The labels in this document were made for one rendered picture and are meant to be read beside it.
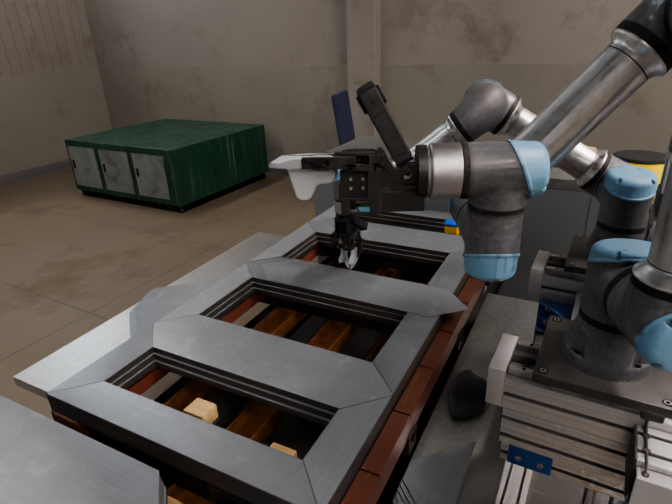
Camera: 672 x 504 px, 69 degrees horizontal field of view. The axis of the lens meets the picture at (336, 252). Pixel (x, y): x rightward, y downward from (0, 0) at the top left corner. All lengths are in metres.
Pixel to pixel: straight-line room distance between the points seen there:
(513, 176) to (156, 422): 0.88
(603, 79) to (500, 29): 4.30
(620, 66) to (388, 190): 0.37
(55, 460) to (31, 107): 6.89
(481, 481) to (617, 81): 0.86
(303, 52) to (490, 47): 2.07
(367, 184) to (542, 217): 1.60
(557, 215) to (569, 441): 1.25
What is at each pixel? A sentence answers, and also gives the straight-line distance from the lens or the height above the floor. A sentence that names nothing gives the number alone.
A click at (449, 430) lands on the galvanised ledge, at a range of 1.35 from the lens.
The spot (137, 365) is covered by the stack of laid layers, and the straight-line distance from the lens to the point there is 1.39.
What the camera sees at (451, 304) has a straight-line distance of 1.49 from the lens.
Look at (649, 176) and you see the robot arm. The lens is 1.43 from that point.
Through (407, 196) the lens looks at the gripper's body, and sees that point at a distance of 0.66.
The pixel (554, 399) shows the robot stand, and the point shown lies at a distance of 1.05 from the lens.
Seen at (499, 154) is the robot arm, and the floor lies 1.46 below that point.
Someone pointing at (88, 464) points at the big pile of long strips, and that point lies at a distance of 1.16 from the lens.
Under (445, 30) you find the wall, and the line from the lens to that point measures 5.23.
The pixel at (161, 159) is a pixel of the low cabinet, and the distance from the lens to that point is 5.16.
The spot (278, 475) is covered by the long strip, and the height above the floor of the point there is 0.87.
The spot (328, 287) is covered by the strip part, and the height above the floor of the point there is 0.87.
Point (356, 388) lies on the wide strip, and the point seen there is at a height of 0.87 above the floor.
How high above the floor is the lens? 1.61
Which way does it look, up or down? 24 degrees down
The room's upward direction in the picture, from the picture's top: 2 degrees counter-clockwise
